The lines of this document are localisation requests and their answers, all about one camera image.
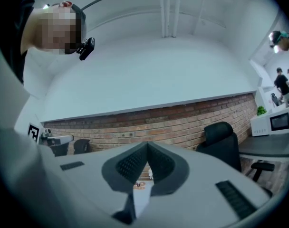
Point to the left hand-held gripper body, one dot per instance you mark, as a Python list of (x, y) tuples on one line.
[(56, 139)]

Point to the white microwave oven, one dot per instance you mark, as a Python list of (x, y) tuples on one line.
[(269, 123)]

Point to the person's black shirt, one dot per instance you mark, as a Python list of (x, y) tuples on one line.
[(15, 44)]

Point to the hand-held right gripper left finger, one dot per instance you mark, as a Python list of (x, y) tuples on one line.
[(125, 167)]

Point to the person's head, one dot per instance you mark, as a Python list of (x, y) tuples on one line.
[(54, 27)]

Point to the dark grey desk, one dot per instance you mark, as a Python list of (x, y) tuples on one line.
[(268, 146)]

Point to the large black office chair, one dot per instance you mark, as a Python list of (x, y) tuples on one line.
[(220, 146)]

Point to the green potted plant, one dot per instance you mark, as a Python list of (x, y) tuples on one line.
[(261, 110)]

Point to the black head-mounted camera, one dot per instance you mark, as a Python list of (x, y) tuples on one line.
[(87, 48)]

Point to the small black office chair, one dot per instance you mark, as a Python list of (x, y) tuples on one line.
[(81, 146)]

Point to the white ceiling pipes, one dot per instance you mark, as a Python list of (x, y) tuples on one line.
[(169, 11)]

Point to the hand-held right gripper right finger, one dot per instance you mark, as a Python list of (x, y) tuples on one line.
[(168, 172)]

